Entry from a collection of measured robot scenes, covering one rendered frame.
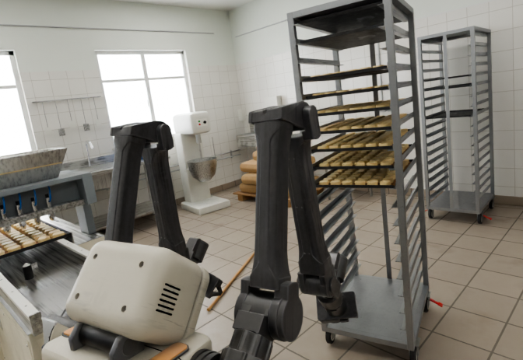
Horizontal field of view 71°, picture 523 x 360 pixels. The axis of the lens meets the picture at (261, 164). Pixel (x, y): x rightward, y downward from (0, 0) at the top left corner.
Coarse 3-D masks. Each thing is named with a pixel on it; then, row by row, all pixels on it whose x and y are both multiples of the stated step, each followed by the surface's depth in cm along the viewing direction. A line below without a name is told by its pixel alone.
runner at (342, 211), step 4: (352, 200) 248; (344, 204) 234; (348, 204) 240; (352, 204) 241; (340, 208) 228; (344, 208) 234; (348, 208) 234; (336, 212) 221; (340, 212) 227; (344, 212) 228; (332, 216) 215; (336, 216) 221; (340, 216) 222; (328, 220) 210; (332, 220) 215; (336, 220) 216; (328, 224) 210; (332, 224) 210; (324, 228) 203; (328, 228) 205; (324, 232) 199
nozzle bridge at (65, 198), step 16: (64, 176) 184; (80, 176) 183; (0, 192) 159; (16, 192) 164; (32, 192) 175; (48, 192) 180; (64, 192) 186; (80, 192) 189; (48, 208) 176; (64, 208) 181; (80, 208) 198; (0, 224) 162; (80, 224) 203
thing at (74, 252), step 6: (60, 240) 173; (66, 240) 172; (54, 246) 178; (60, 246) 172; (66, 246) 165; (72, 246) 162; (78, 246) 161; (60, 252) 174; (66, 252) 167; (72, 252) 160; (78, 252) 155; (84, 252) 153; (72, 258) 162; (78, 258) 157; (84, 258) 151
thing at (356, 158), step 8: (408, 144) 217; (344, 152) 216; (352, 152) 213; (360, 152) 209; (368, 152) 212; (376, 152) 204; (384, 152) 200; (392, 152) 196; (328, 160) 198; (336, 160) 204; (344, 160) 195; (352, 160) 189; (360, 160) 187; (368, 160) 189; (376, 160) 181; (384, 160) 179; (392, 160) 178
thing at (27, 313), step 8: (0, 280) 135; (0, 288) 132; (8, 288) 127; (8, 296) 123; (16, 296) 120; (8, 304) 127; (16, 304) 115; (24, 304) 114; (16, 312) 118; (24, 312) 109; (32, 312) 108; (24, 320) 112; (32, 320) 105; (40, 320) 107; (32, 328) 106; (40, 328) 107
